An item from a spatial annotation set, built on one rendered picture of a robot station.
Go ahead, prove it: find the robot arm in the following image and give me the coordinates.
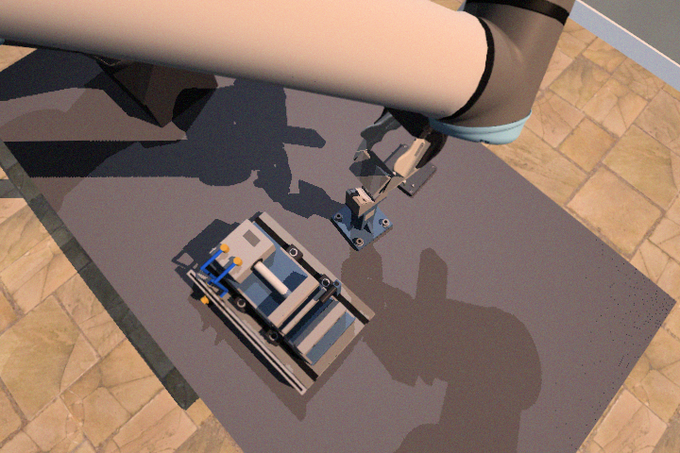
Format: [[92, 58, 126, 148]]
[[0, 0, 575, 144]]

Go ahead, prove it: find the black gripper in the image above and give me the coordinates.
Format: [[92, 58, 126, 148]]
[[353, 107, 448, 193]]

